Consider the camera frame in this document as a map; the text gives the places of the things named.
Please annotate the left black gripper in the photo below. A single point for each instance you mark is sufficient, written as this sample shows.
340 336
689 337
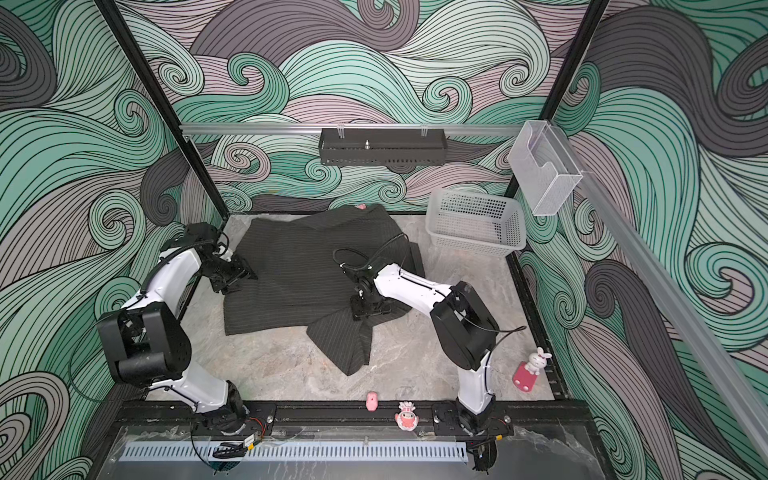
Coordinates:
243 270

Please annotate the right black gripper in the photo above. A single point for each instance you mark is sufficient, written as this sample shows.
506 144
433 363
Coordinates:
358 311

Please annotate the dark grey striped shirt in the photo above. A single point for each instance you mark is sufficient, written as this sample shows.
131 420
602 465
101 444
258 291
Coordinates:
300 281

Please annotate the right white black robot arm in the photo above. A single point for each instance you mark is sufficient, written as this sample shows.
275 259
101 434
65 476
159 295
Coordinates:
466 329

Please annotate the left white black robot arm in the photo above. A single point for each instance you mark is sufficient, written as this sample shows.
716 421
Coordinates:
144 342

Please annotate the small pink front toy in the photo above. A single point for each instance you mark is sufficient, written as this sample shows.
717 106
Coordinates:
371 401

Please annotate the pink white doll figure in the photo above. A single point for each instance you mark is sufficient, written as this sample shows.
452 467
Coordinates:
406 419

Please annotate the white plastic mesh basket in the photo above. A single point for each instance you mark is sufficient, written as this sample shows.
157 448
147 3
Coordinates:
477 223

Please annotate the white bunny on pink stand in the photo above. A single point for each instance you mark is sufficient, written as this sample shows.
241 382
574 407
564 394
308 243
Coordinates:
528 371

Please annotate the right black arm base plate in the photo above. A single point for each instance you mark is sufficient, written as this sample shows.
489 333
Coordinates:
451 418

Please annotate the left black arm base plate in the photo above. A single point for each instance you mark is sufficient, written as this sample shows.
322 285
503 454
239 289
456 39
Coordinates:
223 422

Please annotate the aluminium rear rail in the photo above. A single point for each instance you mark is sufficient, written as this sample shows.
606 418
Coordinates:
275 128

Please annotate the aluminium rail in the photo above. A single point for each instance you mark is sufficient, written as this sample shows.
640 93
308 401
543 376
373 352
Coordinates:
275 128
702 335

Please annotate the black perforated wall shelf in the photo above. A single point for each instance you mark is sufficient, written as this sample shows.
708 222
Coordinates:
399 148

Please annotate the white slotted cable duct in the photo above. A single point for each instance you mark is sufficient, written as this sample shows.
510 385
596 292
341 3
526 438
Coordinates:
301 451

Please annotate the clear plastic wall holder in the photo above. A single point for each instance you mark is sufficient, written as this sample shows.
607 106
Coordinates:
545 166

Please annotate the aluminium right rail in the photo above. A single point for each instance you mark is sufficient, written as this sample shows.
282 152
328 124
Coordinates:
702 335

